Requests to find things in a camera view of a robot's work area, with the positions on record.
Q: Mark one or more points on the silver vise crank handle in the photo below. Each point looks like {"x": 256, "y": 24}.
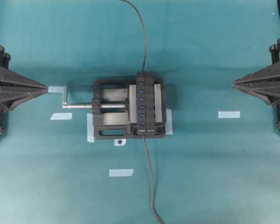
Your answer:
{"x": 65, "y": 104}

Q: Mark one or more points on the taped black screw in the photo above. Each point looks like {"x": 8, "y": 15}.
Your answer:
{"x": 119, "y": 142}

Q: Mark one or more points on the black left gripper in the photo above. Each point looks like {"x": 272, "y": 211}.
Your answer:
{"x": 11, "y": 98}

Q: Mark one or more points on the blue tape under vise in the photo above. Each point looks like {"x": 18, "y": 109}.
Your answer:
{"x": 90, "y": 128}
{"x": 169, "y": 126}

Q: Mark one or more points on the blue tape strip right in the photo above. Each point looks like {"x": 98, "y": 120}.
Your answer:
{"x": 229, "y": 114}

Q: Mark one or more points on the black multiport USB hub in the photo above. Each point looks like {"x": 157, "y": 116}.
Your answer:
{"x": 145, "y": 103}

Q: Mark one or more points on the blue tape strip far left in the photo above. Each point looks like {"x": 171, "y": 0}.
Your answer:
{"x": 55, "y": 89}

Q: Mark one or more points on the blue tape under vise right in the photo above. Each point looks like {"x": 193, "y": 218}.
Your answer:
{"x": 169, "y": 126}

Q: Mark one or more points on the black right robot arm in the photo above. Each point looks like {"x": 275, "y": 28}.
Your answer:
{"x": 265, "y": 83}

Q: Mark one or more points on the blue tape strip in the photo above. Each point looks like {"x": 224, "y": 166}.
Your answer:
{"x": 229, "y": 114}
{"x": 61, "y": 116}
{"x": 121, "y": 172}
{"x": 55, "y": 89}

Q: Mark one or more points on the blue tape under vise left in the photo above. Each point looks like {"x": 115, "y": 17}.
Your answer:
{"x": 90, "y": 128}

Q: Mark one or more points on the black bench vise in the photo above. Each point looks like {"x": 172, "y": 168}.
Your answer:
{"x": 114, "y": 109}

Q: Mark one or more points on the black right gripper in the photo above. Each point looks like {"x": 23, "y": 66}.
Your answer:
{"x": 271, "y": 96}

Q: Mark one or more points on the blue tape strip bottom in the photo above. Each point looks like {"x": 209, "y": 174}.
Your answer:
{"x": 121, "y": 172}

